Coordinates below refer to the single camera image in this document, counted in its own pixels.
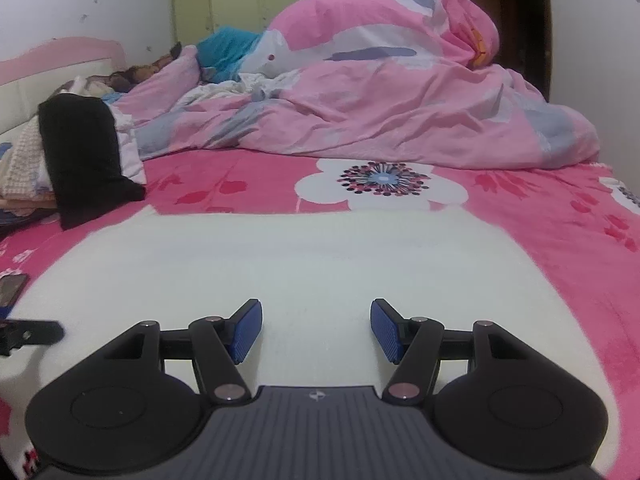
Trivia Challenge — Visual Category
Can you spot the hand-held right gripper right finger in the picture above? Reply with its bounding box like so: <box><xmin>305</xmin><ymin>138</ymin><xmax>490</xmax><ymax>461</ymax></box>
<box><xmin>370</xmin><ymin>298</ymin><xmax>538</xmax><ymax>404</ymax></box>

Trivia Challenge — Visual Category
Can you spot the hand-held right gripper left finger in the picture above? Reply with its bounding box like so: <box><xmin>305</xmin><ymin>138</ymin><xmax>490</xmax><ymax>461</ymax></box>
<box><xmin>102</xmin><ymin>299</ymin><xmax>264</xmax><ymax>404</ymax></box>

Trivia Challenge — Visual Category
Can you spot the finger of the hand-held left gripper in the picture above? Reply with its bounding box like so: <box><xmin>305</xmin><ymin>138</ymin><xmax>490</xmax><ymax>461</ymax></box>
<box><xmin>0</xmin><ymin>319</ymin><xmax>63</xmax><ymax>357</ymax></box>

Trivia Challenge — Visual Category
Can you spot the white sweater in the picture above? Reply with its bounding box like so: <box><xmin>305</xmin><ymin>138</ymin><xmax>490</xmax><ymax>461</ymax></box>
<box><xmin>0</xmin><ymin>206</ymin><xmax>615</xmax><ymax>476</ymax></box>

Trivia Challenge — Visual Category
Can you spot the black smartphone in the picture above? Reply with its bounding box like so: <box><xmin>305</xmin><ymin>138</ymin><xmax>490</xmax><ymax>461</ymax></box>
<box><xmin>0</xmin><ymin>272</ymin><xmax>30</xmax><ymax>308</ymax></box>

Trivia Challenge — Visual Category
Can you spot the beige folded garment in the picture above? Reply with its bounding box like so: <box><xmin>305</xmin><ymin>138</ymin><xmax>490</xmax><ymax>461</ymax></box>
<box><xmin>0</xmin><ymin>191</ymin><xmax>58</xmax><ymax>212</ymax></box>

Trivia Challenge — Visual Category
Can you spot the pink white checked garment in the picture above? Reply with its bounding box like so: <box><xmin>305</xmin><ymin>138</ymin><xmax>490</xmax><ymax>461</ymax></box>
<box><xmin>0</xmin><ymin>120</ymin><xmax>56</xmax><ymax>196</ymax></box>

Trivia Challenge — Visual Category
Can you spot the black folded garment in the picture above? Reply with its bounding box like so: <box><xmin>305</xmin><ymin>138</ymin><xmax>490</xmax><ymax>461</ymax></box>
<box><xmin>39</xmin><ymin>95</ymin><xmax>147</xmax><ymax>231</ymax></box>

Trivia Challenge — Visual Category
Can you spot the pink floral bed sheet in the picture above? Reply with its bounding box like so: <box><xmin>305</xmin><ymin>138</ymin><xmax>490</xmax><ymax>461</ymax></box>
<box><xmin>0</xmin><ymin>147</ymin><xmax>640</xmax><ymax>480</ymax></box>

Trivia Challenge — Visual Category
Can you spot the white light-blue folded garment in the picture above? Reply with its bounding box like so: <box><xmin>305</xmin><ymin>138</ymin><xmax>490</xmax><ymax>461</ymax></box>
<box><xmin>112</xmin><ymin>110</ymin><xmax>148</xmax><ymax>183</ymax></box>

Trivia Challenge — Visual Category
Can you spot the pink patterned duvet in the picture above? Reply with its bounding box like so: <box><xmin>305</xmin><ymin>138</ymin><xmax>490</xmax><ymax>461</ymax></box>
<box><xmin>107</xmin><ymin>0</ymin><xmax>601</xmax><ymax>171</ymax></box>

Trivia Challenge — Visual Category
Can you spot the small white cloth item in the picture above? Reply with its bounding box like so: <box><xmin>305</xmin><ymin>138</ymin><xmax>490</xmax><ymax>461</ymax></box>
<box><xmin>62</xmin><ymin>76</ymin><xmax>117</xmax><ymax>100</ymax></box>

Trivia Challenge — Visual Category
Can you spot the pink white headboard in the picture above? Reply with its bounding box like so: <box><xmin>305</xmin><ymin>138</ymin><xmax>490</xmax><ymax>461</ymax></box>
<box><xmin>0</xmin><ymin>37</ymin><xmax>126</xmax><ymax>136</ymax></box>

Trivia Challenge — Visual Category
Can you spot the teal cloth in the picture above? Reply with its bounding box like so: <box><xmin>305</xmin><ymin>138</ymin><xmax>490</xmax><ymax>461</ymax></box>
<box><xmin>196</xmin><ymin>26</ymin><xmax>261</xmax><ymax>83</ymax></box>

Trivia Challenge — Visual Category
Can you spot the wooden door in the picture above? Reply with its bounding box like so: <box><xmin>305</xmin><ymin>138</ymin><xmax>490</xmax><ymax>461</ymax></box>
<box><xmin>431</xmin><ymin>0</ymin><xmax>553</xmax><ymax>103</ymax></box>

